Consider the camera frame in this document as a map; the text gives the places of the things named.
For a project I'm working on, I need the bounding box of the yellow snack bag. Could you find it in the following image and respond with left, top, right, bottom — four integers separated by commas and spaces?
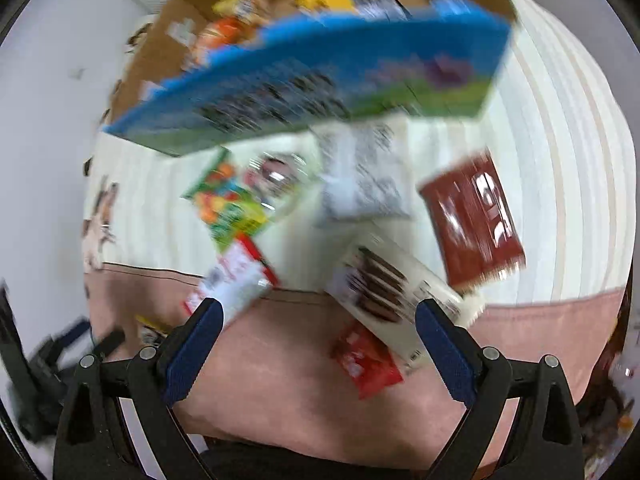
212, 0, 273, 28

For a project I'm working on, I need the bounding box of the small red snack packet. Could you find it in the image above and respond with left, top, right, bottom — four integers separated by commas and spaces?
330, 320, 405, 400

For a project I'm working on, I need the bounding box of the dark red snack packet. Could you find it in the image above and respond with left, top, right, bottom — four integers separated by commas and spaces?
417, 149, 527, 291

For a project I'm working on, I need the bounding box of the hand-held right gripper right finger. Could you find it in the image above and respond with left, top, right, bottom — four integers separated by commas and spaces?
415, 297, 586, 480

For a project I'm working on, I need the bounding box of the green gumball candy bag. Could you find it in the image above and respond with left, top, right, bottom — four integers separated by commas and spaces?
182, 150, 273, 256

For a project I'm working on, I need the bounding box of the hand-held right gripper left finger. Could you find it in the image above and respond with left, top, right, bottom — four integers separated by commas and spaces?
52, 297, 224, 480

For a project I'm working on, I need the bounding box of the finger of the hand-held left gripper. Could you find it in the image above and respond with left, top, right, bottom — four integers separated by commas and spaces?
90, 327, 126, 361
50, 319, 92, 357

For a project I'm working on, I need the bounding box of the white grey-print snack packet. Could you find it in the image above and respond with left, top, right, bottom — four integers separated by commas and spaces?
315, 122, 416, 221

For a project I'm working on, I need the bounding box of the red and white snack packet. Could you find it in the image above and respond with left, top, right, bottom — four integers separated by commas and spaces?
181, 234, 278, 331

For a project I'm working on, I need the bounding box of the white dog print cloth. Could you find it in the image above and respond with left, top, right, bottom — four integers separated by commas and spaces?
80, 15, 156, 273

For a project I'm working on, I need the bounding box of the cardboard box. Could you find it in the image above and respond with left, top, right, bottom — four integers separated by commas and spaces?
102, 0, 518, 158

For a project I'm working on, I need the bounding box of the white chocolate wafer packet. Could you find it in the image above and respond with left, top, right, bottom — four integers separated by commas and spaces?
325, 232, 486, 376

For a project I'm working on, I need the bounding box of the orange snack bag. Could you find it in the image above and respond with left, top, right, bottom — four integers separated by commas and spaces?
192, 16, 261, 63

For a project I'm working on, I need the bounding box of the clear cartoon snack bag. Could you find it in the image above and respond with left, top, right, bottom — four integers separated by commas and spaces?
245, 152, 321, 226

